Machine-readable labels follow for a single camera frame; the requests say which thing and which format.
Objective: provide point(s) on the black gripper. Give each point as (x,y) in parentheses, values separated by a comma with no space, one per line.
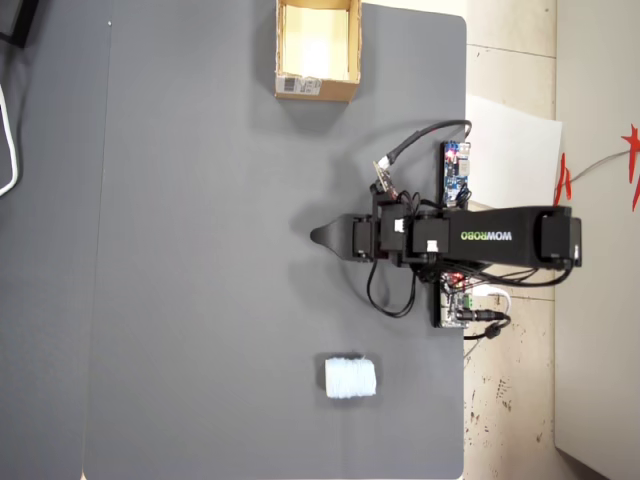
(385,235)

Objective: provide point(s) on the light blue yarn block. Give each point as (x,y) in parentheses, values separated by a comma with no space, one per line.
(350,376)

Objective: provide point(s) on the brown cardboard box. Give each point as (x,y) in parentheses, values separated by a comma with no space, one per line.
(317,89)

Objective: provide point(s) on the grey textured mat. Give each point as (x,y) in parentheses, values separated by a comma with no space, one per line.
(210,260)

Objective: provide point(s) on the blue circuit board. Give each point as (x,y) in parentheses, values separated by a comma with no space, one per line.
(454,172)

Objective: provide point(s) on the green circuit board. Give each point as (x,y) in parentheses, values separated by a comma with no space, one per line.
(452,305)

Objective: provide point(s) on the white paper sheet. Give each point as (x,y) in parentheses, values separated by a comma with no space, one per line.
(515,160)

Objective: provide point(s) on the dark grey underlay mat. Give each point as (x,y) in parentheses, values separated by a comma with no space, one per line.
(45,300)

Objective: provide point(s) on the black wrist camera board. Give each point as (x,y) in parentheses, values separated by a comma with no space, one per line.
(385,180)

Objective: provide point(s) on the black frame object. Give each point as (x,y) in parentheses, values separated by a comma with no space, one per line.
(22,20)

